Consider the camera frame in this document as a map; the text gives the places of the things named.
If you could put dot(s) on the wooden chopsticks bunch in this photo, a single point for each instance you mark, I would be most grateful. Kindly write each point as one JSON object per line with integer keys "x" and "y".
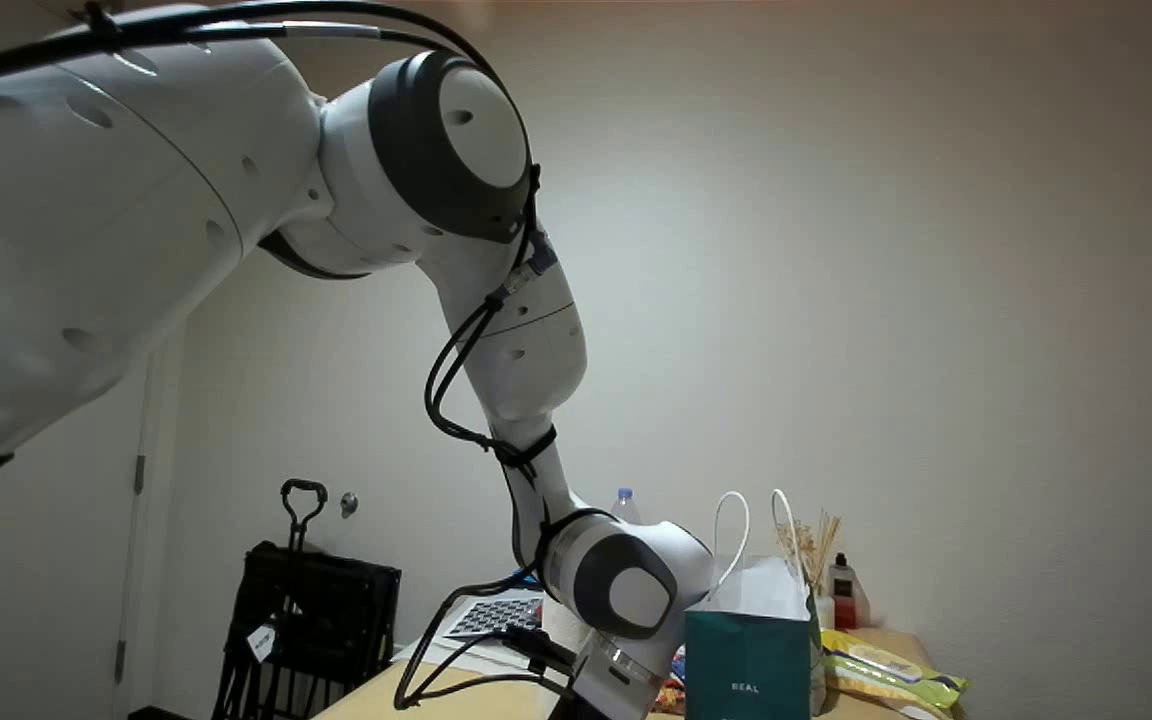
{"x": 813, "y": 544}

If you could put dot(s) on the black folding cart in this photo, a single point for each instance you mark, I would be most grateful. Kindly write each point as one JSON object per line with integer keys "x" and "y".
{"x": 310, "y": 626}

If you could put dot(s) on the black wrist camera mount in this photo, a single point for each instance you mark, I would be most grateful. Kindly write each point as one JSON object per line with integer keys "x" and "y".
{"x": 540, "y": 654}

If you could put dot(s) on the clear plastic water bottle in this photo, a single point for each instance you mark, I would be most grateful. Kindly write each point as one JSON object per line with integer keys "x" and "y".
{"x": 626, "y": 504}

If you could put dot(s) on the yellow green packet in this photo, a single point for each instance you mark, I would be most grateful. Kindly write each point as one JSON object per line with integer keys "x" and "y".
{"x": 898, "y": 674}

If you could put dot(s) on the small wall hook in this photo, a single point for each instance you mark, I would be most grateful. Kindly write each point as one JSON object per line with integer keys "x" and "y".
{"x": 349, "y": 504}

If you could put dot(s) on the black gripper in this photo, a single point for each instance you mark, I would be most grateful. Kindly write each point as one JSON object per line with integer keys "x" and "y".
{"x": 599, "y": 706}

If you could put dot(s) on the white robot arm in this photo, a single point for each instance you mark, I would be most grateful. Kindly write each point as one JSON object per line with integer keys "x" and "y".
{"x": 138, "y": 200}

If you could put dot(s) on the teal printed paper bag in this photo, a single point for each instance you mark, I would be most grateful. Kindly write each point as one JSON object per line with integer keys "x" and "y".
{"x": 740, "y": 664}

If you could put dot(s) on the black white checkerboard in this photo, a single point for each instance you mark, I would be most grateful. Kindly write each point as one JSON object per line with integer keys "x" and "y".
{"x": 498, "y": 619}

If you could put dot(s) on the white door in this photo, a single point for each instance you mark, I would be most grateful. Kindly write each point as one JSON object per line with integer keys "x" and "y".
{"x": 138, "y": 572}

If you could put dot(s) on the white cart tag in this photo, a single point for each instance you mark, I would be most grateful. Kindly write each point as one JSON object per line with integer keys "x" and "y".
{"x": 263, "y": 643}

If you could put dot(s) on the small red sauce bottle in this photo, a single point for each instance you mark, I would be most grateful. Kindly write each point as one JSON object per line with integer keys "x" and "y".
{"x": 846, "y": 598}

